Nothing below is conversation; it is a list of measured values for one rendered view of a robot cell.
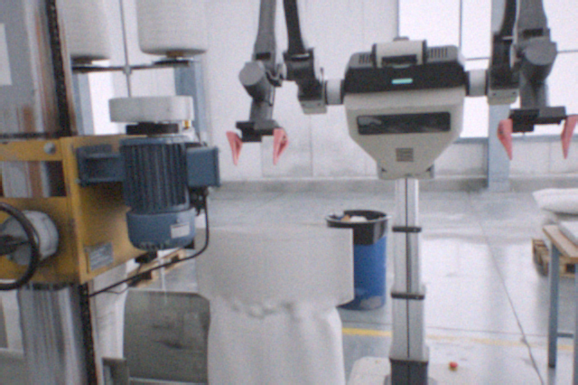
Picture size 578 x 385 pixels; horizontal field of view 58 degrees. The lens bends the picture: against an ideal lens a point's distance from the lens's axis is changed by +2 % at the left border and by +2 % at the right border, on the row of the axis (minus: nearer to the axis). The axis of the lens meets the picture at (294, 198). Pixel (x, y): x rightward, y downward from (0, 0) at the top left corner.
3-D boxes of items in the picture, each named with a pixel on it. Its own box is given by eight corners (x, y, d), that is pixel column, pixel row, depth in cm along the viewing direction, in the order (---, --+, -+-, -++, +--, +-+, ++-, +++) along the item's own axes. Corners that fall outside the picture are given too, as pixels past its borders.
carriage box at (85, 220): (163, 247, 142) (153, 132, 137) (80, 286, 110) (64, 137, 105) (85, 245, 149) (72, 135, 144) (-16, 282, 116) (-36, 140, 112)
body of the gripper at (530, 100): (567, 113, 102) (564, 80, 105) (510, 116, 105) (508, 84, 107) (560, 128, 108) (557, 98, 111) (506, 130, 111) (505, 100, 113)
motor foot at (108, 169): (148, 180, 120) (144, 143, 119) (118, 187, 109) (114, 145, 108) (113, 181, 123) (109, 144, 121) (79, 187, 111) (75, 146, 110)
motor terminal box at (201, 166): (222, 192, 125) (218, 144, 123) (224, 198, 115) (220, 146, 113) (187, 194, 123) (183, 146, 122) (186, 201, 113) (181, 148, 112)
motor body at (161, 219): (208, 238, 124) (200, 134, 121) (177, 255, 110) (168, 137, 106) (151, 237, 128) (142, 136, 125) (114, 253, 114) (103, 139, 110)
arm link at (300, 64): (317, 66, 168) (301, 68, 169) (310, 47, 159) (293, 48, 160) (314, 91, 165) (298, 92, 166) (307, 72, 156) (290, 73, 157)
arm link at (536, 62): (554, 46, 113) (509, 50, 116) (565, 10, 103) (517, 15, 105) (557, 95, 109) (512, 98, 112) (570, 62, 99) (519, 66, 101)
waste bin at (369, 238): (395, 291, 402) (394, 209, 392) (389, 315, 353) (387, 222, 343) (334, 287, 415) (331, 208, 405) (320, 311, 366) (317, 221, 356)
